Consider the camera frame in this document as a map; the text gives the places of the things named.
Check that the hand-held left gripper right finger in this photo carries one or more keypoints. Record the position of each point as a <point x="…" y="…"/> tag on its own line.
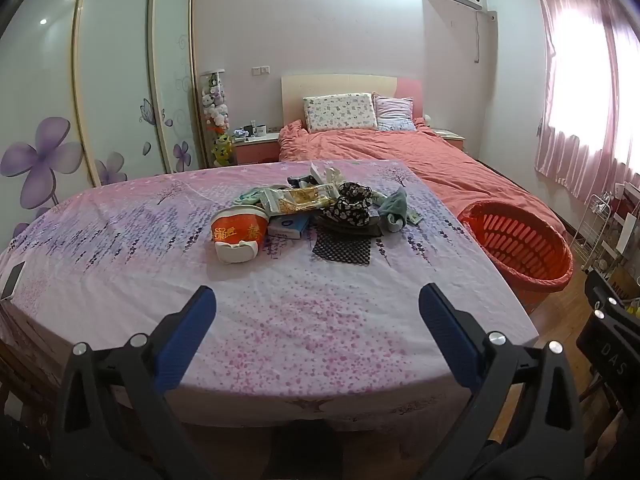
<point x="450" y="340"/>

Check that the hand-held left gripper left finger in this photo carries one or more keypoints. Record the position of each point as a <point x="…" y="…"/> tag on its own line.
<point x="187" y="340"/>

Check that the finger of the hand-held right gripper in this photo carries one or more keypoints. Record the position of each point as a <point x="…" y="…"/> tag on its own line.
<point x="602" y="287"/>

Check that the orange plastic basket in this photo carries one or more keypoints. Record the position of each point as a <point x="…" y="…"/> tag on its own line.
<point x="525" y="280"/>

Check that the orange instant noodle cup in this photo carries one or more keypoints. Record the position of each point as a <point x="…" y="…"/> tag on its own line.
<point x="235" y="232"/>

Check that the black mesh pad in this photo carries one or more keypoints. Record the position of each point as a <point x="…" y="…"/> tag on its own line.
<point x="342" y="250"/>

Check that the teal sock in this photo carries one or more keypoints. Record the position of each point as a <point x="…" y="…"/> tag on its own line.
<point x="395" y="207"/>

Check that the blue tissue pack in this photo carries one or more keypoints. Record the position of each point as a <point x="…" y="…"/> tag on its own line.
<point x="287" y="226"/>

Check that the light green sock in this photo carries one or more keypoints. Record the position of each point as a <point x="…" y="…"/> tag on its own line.
<point x="250" y="196"/>

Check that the black floral cloth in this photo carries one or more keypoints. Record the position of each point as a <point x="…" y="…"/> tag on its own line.
<point x="350" y="207"/>

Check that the yellow snack wrapper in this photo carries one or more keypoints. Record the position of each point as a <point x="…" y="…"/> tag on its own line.
<point x="305" y="197"/>

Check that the beige wrapper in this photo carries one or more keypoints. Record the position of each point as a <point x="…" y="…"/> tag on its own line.
<point x="327" y="174"/>

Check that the pink floral printed tablecloth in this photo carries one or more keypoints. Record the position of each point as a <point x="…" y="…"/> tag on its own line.
<point x="300" y="310"/>

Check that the pink curtain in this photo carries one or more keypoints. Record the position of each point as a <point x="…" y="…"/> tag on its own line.
<point x="575" y="160"/>

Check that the smartphone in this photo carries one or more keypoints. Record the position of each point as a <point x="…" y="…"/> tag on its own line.
<point x="12" y="280"/>

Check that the orange duvet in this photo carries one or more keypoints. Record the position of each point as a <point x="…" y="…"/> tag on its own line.
<point x="400" y="155"/>

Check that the pink nightstand with mug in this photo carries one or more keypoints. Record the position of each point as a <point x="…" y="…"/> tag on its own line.
<point x="255" y="152"/>

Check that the pink nightstand with book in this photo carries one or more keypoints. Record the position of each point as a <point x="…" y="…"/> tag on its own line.
<point x="450" y="135"/>

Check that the white mug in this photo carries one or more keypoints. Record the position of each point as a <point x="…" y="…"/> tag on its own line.
<point x="258" y="129"/>

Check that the clear tube of plush toys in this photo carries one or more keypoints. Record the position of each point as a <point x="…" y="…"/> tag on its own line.
<point x="217" y="110"/>

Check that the pink striped pillow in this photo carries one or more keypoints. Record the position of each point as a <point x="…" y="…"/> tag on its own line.
<point x="395" y="110"/>

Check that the white floral pillow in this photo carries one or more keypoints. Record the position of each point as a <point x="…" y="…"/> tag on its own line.
<point x="340" y="112"/>

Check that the flower printed sliding wardrobe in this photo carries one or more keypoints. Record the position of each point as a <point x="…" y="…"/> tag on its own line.
<point x="115" y="85"/>

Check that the beige and pink headboard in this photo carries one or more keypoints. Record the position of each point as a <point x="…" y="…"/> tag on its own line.
<point x="340" y="85"/>

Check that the air conditioner pipe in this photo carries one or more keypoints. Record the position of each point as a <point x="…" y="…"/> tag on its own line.
<point x="477" y="35"/>

